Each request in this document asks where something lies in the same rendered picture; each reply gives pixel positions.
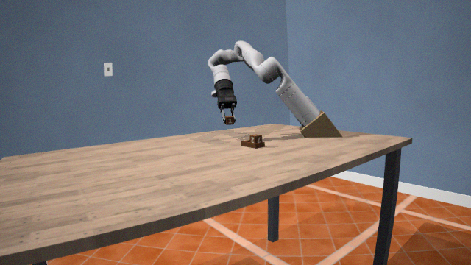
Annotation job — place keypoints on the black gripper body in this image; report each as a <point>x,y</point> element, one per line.
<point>224,90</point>

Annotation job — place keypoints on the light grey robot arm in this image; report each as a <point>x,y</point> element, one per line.
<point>300,105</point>

